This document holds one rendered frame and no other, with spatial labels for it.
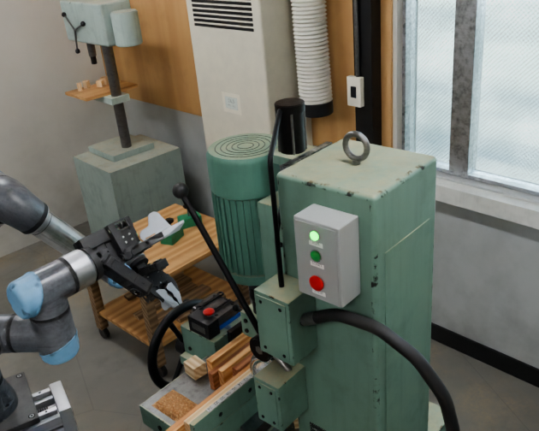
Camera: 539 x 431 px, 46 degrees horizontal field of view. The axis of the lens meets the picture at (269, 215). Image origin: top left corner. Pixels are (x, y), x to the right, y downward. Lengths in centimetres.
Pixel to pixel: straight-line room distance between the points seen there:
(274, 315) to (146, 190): 262
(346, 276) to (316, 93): 184
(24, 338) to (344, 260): 62
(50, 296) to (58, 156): 341
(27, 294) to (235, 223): 45
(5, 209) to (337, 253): 93
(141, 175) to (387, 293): 270
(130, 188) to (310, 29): 149
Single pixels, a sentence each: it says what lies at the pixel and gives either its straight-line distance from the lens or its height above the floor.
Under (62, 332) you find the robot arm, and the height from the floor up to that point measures 129.
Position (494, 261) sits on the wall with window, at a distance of 284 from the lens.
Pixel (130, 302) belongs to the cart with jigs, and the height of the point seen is 18.
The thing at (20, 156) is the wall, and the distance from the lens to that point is 448.
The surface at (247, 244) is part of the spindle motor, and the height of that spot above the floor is 131.
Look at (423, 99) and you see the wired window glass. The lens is 284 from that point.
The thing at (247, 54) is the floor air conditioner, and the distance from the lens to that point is 295.
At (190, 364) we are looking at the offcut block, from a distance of 168.
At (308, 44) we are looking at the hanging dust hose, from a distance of 285.
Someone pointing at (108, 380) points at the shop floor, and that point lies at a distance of 322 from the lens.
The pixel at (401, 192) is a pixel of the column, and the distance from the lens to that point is 115.
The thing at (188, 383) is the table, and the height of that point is 90.
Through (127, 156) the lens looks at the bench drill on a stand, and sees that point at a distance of 382.
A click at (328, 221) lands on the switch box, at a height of 148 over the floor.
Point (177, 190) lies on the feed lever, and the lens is 136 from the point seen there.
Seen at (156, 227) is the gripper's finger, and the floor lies 140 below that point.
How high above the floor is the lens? 198
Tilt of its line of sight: 26 degrees down
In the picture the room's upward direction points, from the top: 6 degrees counter-clockwise
